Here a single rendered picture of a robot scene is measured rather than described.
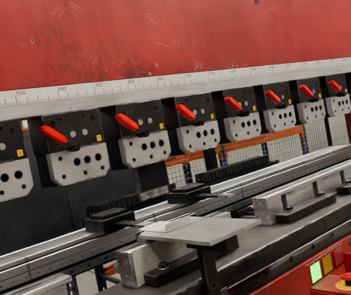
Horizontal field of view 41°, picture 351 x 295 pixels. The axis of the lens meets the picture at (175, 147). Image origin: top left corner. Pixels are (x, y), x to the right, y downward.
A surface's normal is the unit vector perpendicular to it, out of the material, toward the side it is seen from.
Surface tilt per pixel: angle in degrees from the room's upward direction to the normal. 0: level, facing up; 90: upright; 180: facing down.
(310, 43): 90
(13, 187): 90
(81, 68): 90
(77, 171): 90
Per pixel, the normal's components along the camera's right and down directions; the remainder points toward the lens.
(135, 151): 0.65, -0.08
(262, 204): -0.74, 0.18
